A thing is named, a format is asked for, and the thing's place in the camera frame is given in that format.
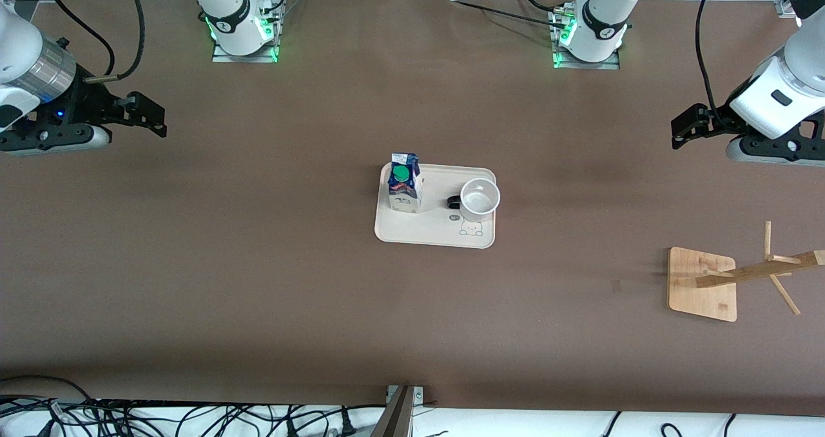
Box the white cup with black handle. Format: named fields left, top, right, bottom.
left=446, top=177, right=501, bottom=223

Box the blue white milk carton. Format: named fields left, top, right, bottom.
left=387, top=152, right=424, bottom=215

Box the wooden cup rack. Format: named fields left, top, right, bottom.
left=667, top=221, right=825, bottom=323

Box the beige tray with bear print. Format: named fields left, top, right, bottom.
left=374, top=164, right=498, bottom=249

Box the aluminium profile bar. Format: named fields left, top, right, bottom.
left=371, top=385, right=425, bottom=437

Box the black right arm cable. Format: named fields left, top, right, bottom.
left=52, top=0, right=146, bottom=83

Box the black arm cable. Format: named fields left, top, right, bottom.
left=694, top=0, right=723, bottom=114
left=52, top=0, right=146, bottom=83

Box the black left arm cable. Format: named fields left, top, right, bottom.
left=694, top=0, right=723, bottom=114

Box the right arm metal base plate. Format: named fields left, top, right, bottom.
left=211, top=4, right=282, bottom=64

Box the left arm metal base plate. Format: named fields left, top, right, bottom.
left=549, top=8, right=621, bottom=70

